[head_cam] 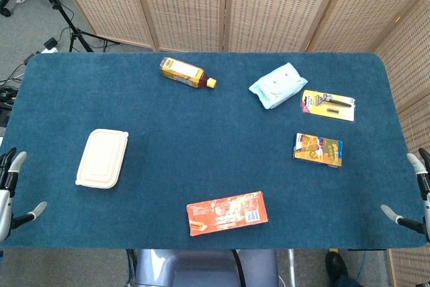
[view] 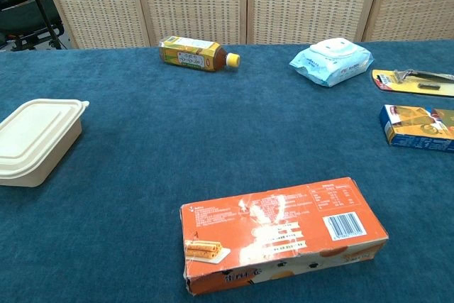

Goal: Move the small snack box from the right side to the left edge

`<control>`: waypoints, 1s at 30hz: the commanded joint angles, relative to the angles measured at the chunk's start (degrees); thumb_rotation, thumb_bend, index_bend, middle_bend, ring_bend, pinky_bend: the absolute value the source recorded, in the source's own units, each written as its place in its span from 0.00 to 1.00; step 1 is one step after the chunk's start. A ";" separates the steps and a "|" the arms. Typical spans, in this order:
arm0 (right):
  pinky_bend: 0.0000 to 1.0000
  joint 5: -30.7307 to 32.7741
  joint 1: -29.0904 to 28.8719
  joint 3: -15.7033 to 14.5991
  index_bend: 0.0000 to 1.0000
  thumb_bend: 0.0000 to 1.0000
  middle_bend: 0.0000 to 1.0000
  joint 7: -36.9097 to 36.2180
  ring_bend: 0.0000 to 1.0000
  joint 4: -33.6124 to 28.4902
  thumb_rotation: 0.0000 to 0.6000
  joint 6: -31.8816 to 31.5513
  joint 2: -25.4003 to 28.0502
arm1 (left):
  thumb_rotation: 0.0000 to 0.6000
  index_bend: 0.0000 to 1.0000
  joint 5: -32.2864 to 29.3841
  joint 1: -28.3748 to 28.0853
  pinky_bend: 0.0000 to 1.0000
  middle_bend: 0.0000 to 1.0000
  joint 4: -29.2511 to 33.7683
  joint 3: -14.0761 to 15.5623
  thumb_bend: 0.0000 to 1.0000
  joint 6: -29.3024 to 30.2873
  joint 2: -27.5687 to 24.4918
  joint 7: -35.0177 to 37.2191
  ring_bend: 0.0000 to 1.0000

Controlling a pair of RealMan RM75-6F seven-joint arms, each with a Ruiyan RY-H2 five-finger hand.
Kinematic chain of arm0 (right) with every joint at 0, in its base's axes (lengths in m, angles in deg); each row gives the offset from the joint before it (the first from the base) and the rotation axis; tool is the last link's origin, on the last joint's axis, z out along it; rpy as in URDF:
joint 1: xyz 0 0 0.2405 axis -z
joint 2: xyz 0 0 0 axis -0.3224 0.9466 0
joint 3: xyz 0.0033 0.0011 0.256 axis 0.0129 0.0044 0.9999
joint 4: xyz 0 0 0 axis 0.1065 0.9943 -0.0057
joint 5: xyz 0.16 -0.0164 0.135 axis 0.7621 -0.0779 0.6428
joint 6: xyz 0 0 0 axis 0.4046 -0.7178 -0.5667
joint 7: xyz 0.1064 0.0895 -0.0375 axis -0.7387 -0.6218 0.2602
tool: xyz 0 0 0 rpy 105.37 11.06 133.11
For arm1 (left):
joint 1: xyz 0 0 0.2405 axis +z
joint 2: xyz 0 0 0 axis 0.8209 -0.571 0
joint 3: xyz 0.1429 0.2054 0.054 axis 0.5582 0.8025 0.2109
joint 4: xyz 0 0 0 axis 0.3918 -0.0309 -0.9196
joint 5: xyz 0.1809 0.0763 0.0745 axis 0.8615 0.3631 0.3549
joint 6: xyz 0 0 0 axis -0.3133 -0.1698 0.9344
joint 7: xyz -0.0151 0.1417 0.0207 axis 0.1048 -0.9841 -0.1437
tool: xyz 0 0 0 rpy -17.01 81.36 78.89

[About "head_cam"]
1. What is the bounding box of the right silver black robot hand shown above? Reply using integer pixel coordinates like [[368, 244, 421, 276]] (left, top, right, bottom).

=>
[[380, 147, 430, 244]]

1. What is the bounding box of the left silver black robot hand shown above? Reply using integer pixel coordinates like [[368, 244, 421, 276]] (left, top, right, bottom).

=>
[[0, 147, 48, 243]]

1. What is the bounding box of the small orange snack box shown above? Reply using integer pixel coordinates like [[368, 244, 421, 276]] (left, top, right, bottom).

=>
[[292, 132, 343, 167]]

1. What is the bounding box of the beige lidded lunch container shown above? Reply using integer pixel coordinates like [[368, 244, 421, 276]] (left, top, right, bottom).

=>
[[75, 128, 130, 190]]

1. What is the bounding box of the red orange packet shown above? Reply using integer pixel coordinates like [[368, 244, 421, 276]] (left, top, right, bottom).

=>
[[185, 190, 269, 237]]

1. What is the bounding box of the black shoe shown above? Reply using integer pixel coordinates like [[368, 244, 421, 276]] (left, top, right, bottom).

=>
[[325, 251, 349, 285]]

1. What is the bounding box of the razor on yellow blister card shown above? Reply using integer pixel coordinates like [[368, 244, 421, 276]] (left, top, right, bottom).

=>
[[301, 89, 356, 122]]

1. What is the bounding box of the light blue wet wipes pack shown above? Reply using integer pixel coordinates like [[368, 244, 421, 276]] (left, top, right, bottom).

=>
[[248, 62, 308, 110]]

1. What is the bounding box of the blue-grey robot torso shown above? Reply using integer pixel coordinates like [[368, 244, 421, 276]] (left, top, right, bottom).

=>
[[134, 249, 280, 287]]

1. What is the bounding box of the black tripod stand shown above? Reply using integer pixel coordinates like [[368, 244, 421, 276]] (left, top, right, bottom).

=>
[[26, 0, 120, 53]]

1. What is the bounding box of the blue felt table cover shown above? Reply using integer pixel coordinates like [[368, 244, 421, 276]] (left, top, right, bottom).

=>
[[0, 52, 427, 250]]

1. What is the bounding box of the tea bottle with yellow cap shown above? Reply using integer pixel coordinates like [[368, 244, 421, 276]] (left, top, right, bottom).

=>
[[159, 56, 218, 90]]

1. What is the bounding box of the woven rattan folding screen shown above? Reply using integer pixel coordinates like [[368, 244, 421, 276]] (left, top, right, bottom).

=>
[[50, 0, 430, 287]]

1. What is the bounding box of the black floor cable bundle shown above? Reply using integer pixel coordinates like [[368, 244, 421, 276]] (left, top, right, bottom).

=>
[[0, 61, 28, 110]]

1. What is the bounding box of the black torso cable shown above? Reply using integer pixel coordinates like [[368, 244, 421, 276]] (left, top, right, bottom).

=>
[[230, 249, 244, 287]]

